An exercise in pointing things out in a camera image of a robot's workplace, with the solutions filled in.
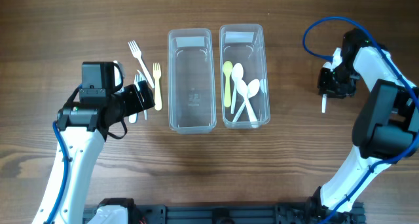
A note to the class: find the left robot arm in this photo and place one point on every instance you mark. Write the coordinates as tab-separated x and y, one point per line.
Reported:
81	129

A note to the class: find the thin translucent white fork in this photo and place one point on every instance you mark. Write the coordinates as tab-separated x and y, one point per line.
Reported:
143	78

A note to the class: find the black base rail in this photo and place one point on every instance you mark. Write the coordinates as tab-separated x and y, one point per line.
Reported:
280	213

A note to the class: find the white plastic spoon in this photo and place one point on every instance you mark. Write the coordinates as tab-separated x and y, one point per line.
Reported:
237	74
252	90
249	108

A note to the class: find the white long plastic fork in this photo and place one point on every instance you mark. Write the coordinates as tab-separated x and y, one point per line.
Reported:
136	52

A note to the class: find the translucent plastic spoon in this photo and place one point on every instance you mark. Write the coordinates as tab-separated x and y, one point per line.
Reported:
324	103

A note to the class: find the clear plastic container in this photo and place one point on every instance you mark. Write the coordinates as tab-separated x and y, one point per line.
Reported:
244	43
191	81

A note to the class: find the yellow thick-handled fork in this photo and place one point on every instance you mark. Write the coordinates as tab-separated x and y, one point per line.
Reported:
158	96

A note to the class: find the teal thick-handled fork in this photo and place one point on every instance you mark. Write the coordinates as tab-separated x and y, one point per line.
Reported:
133	118

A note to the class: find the cream fork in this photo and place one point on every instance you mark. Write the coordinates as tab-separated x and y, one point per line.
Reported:
119	73

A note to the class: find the clear left plastic container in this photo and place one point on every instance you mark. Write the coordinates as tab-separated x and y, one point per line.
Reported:
191	81

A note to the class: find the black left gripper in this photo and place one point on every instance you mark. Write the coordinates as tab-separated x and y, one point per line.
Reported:
138	97

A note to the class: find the yellow spoon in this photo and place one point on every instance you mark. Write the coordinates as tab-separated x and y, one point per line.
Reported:
227	70

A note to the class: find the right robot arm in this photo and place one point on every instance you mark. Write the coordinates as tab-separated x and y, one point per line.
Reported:
386	126

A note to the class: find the clear right plastic container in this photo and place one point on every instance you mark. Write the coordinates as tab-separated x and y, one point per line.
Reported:
244	43

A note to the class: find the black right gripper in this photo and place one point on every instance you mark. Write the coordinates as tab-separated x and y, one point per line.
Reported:
329	88

